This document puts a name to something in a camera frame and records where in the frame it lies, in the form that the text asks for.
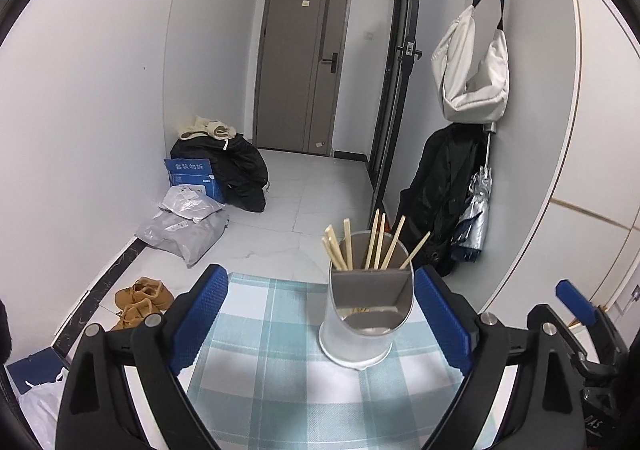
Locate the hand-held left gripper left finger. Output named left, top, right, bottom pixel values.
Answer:
left=54, top=263, right=231, bottom=450

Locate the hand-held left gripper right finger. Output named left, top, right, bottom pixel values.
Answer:
left=414, top=265, right=586, bottom=450

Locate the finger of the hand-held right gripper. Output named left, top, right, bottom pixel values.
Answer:
left=555, top=279, right=630, bottom=371

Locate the white metal utensil holder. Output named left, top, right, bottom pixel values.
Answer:
left=319, top=229, right=416, bottom=371

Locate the bunch of wooden chopsticks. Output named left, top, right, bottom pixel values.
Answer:
left=322, top=209, right=432, bottom=272

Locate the white shoulder bag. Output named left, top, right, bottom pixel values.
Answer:
left=431, top=0, right=512, bottom=125

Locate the large grey plastic parcel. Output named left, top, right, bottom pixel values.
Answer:
left=135, top=210, right=230, bottom=268

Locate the silver folding umbrella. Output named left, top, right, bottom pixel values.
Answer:
left=450, top=123, right=498, bottom=263

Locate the teal checked tablecloth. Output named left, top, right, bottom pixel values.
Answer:
left=187, top=273, right=516, bottom=450

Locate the small grey plastic parcel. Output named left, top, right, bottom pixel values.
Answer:
left=160, top=184, right=225, bottom=223

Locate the black hanging jacket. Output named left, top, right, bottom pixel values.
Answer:
left=399, top=123, right=493, bottom=278

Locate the blue cardboard box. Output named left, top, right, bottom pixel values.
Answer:
left=164, top=157, right=227, bottom=203

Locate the black clothing pile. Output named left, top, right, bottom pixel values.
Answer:
left=170, top=133, right=271, bottom=212

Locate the dark blue flat box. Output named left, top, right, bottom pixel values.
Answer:
left=7, top=347, right=71, bottom=398

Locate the white cabinet with gold trim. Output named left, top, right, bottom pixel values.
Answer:
left=480, top=0, right=640, bottom=331

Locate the white plastic bag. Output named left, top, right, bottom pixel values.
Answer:
left=19, top=370, right=68, bottom=450

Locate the cream knitted garment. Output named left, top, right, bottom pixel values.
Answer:
left=177, top=114, right=238, bottom=141

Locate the dark cloth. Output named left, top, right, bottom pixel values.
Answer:
left=0, top=299, right=12, bottom=366

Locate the grey entrance door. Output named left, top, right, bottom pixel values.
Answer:
left=251, top=0, right=356, bottom=158

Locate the black glass door frame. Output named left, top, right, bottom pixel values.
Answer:
left=367, top=0, right=426, bottom=231

